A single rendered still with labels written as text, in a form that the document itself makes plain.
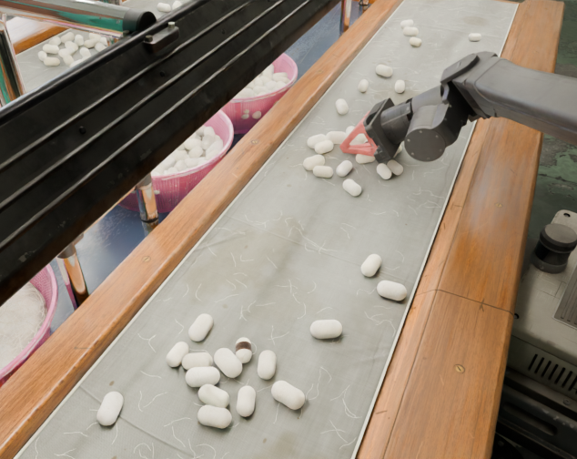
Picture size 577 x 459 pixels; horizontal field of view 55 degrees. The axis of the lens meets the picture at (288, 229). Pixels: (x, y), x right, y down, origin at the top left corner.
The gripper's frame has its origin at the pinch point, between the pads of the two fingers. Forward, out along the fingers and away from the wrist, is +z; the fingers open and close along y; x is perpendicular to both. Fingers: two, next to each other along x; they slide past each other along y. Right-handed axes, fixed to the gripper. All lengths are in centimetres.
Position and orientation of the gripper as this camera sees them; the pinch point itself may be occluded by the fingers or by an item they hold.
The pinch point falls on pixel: (345, 147)
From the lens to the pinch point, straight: 95.2
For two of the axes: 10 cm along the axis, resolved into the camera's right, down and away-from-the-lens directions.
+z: -7.2, 2.5, 6.4
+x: 5.6, 7.7, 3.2
